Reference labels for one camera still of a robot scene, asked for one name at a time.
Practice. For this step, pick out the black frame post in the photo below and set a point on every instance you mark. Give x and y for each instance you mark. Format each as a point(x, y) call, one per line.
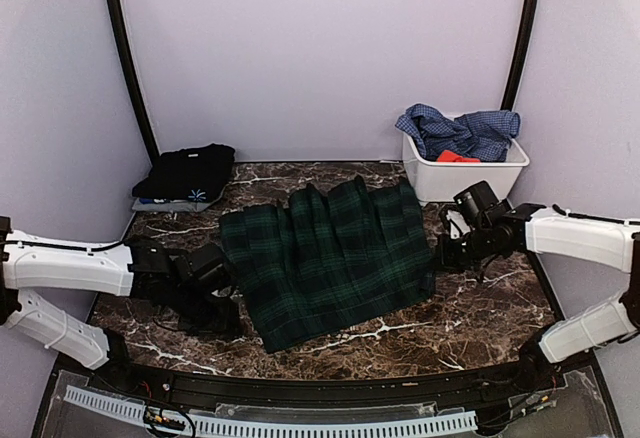
point(121, 39)
point(519, 55)

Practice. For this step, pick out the white slotted cable duct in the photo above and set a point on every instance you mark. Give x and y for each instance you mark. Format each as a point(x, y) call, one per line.
point(241, 421)

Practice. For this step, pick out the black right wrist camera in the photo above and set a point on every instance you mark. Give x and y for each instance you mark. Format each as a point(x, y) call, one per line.
point(476, 207)

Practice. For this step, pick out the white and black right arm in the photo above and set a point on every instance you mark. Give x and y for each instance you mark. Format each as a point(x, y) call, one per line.
point(592, 264)

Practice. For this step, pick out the blue checked shirt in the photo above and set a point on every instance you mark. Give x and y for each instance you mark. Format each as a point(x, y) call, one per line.
point(484, 135)

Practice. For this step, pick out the red garment in bin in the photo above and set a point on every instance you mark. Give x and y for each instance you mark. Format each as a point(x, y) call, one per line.
point(448, 156)

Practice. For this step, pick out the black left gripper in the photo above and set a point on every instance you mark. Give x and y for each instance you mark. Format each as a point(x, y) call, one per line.
point(223, 324)

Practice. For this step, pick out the black left frame post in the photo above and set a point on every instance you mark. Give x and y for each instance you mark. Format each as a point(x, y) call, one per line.
point(121, 39)

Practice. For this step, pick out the black t-shirt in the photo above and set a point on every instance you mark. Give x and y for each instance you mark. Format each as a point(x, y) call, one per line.
point(191, 174)

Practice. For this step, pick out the white plastic laundry bin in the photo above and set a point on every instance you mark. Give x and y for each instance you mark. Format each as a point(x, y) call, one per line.
point(441, 181)

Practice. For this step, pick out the black aluminium front rail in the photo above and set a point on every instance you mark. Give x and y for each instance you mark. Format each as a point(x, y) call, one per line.
point(488, 387)

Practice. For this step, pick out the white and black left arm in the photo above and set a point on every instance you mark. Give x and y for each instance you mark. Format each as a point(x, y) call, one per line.
point(138, 267)

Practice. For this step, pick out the black right frame post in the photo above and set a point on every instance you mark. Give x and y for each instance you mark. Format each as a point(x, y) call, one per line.
point(519, 55)

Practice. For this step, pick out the dark green plaid garment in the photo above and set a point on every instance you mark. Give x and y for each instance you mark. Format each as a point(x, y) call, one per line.
point(324, 262)

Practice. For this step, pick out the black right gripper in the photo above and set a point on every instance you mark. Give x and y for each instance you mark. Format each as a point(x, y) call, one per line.
point(445, 259)

